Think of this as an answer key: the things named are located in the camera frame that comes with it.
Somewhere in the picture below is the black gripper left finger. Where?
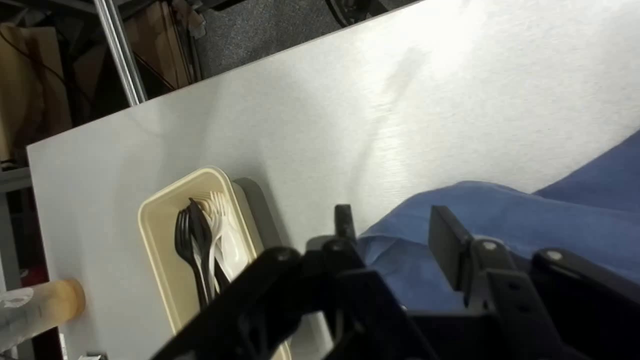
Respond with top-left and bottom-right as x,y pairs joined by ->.
310,201 -> 367,264

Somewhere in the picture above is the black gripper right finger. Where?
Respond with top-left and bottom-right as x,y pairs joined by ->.
428,203 -> 537,312

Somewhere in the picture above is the blue shirt with white print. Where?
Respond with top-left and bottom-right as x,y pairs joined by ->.
357,128 -> 640,316

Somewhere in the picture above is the black plastic fork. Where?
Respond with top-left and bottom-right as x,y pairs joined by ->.
174,198 -> 229,309

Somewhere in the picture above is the beige cutlery tray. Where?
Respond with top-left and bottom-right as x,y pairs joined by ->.
137,165 -> 296,360

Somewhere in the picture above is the wooden cylinder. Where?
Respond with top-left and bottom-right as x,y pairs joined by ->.
0,277 -> 89,352

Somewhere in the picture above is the brown cardboard box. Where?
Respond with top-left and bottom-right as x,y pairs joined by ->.
0,21 -> 72,162

